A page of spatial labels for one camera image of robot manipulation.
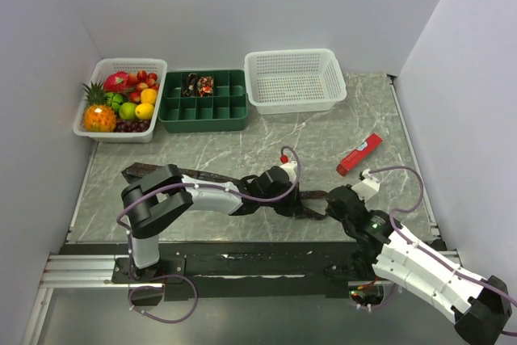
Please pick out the pink dragon fruit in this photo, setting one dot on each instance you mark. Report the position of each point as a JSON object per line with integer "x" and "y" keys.
{"x": 116, "y": 82}

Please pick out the yellow lemon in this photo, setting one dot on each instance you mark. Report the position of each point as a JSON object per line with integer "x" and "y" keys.
{"x": 144, "y": 111}

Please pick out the green apple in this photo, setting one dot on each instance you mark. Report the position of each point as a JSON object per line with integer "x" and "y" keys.
{"x": 127, "y": 111}

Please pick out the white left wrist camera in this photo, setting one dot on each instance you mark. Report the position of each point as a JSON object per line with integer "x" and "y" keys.
{"x": 289, "y": 166}

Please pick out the orange pineapple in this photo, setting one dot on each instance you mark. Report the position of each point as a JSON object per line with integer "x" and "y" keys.
{"x": 98, "y": 116}

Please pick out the orange fruit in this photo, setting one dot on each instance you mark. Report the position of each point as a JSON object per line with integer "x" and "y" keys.
{"x": 149, "y": 96}

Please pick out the dark rolled tie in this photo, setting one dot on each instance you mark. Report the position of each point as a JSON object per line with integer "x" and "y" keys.
{"x": 189, "y": 85}

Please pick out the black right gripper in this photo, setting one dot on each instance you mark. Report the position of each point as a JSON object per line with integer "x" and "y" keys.
{"x": 355, "y": 194}

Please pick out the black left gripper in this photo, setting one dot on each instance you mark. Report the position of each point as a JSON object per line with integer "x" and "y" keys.
{"x": 292, "y": 209}

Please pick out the dark green fruit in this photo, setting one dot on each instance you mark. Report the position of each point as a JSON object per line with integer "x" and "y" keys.
{"x": 114, "y": 101}

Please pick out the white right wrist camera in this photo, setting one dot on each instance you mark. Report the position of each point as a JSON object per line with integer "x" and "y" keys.
{"x": 367, "y": 187}

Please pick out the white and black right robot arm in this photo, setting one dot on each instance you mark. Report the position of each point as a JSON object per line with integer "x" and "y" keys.
{"x": 478, "y": 307}

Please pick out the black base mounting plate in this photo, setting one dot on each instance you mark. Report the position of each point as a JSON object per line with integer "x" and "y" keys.
{"x": 256, "y": 269}

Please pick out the green compartment organizer tray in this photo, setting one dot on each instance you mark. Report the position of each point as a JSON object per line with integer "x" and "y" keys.
{"x": 225, "y": 111}

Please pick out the white perforated empty basket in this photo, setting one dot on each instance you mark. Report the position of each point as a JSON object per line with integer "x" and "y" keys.
{"x": 293, "y": 81}

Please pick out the red rectangular box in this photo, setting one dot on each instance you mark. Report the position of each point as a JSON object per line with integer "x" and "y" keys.
{"x": 358, "y": 154}

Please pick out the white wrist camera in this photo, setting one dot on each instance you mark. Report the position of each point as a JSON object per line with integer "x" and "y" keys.
{"x": 289, "y": 166}
{"x": 367, "y": 187}

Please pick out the red patterned rolled tie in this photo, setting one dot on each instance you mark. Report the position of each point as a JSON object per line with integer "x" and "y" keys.
{"x": 205, "y": 86}

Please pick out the brown floral necktie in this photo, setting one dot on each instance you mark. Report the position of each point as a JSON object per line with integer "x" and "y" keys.
{"x": 137, "y": 171}

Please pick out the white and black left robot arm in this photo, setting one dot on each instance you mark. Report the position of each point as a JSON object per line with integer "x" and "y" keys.
{"x": 154, "y": 202}

